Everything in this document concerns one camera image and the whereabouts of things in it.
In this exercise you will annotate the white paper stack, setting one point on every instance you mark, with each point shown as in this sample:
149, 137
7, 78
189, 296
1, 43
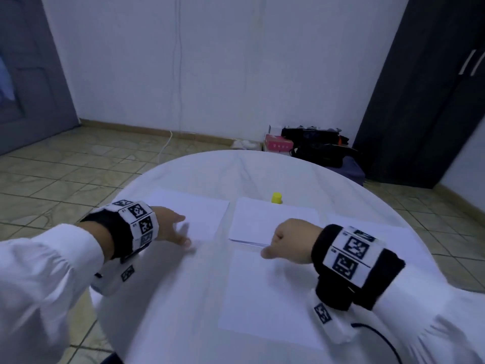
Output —
386, 235
193, 212

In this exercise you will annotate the pink box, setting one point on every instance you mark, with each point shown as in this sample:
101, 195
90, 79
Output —
279, 143

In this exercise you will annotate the blue suitcase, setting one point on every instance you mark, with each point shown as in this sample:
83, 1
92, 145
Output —
350, 169

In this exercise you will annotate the person's right forearm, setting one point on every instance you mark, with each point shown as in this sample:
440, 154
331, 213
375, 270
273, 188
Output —
432, 322

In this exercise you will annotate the black wardrobe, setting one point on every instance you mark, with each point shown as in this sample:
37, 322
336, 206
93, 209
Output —
424, 87

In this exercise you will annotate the black bag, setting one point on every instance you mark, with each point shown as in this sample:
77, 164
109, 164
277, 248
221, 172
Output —
318, 146

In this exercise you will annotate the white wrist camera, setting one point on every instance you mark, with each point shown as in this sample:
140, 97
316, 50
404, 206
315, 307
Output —
330, 318
121, 275

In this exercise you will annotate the yellow glue stick cap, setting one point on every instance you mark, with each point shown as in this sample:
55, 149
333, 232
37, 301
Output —
277, 198

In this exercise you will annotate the black right wristband with markers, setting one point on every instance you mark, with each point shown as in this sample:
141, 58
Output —
356, 265

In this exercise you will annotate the blue hanging cloth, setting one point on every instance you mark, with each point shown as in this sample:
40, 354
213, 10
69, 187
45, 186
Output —
6, 79

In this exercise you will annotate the white item on floor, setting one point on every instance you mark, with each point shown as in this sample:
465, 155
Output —
246, 144

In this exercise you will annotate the person's right hand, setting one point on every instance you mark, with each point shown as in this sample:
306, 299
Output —
295, 240

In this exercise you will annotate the black left wristband with markers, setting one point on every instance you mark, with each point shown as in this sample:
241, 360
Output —
125, 227

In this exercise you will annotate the black wristband with markers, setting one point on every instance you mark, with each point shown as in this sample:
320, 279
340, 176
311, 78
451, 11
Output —
356, 265
125, 227

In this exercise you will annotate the single white paper sheet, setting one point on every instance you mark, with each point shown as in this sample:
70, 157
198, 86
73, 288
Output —
273, 299
265, 220

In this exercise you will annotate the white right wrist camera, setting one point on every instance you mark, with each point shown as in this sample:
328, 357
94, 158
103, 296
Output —
330, 318

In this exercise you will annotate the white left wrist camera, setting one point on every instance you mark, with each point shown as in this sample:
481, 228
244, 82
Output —
121, 275

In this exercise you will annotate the person's left forearm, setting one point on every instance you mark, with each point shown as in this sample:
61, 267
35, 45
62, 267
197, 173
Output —
45, 292

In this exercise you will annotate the grey door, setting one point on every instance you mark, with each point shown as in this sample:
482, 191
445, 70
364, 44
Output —
34, 79

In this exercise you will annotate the person's left hand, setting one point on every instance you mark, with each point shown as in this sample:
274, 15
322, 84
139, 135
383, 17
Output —
170, 226

